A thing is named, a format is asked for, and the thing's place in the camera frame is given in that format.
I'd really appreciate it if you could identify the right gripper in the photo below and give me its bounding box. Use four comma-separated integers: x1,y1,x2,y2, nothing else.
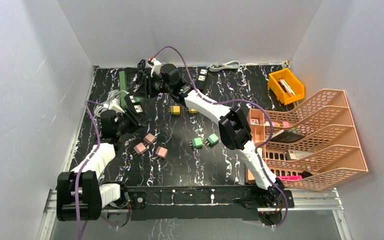
134,73,173,99

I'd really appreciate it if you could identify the yellow plug adapter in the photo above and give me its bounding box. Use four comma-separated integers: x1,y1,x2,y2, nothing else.
168,105,181,116
187,108,198,115

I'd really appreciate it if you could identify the pink plug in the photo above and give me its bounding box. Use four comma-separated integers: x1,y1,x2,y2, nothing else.
143,133,157,146

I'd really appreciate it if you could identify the green power strip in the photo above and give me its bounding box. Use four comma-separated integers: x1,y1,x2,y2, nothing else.
119,70,129,109

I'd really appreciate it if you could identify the pink usb plug adapter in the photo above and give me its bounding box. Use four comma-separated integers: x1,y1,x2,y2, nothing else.
155,146,168,159

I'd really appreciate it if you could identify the green plug adapter dark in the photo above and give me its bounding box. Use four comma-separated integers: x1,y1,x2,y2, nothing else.
189,137,203,149

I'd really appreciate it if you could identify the light green plug adapter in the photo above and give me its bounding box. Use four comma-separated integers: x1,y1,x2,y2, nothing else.
205,133,220,147

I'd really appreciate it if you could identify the green plug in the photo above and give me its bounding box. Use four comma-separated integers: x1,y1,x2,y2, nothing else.
133,96,145,103

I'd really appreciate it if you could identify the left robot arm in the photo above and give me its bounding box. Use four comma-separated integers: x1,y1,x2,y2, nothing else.
56,104,148,222

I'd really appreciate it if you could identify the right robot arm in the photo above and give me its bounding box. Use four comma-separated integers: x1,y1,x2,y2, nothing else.
137,60,285,207

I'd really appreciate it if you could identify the pink compartment organizer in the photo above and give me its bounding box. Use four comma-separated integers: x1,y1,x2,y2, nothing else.
245,108,266,184

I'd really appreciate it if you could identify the yellow storage bin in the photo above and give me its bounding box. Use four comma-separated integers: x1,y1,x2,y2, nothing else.
267,68,306,105

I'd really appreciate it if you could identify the pink tiered file rack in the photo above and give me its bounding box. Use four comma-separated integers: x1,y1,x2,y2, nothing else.
263,89,368,192

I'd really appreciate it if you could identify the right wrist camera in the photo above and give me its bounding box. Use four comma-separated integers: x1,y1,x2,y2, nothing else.
147,57,162,77

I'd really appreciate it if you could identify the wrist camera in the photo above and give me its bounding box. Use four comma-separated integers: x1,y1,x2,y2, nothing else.
103,99,125,114
147,57,162,77

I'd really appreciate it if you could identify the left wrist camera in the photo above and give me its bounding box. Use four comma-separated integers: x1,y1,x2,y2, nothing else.
103,99,125,114

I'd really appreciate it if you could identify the white coiled cable left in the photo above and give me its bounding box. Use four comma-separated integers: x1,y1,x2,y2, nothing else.
94,89,130,117

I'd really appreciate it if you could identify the black coiled cable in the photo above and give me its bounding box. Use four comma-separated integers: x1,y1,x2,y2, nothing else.
132,58,148,92

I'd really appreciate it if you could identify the white coiled power cable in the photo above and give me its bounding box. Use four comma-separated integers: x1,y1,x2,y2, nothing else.
205,60,241,72

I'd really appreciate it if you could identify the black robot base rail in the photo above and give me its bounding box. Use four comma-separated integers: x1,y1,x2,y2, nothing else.
95,185,296,229

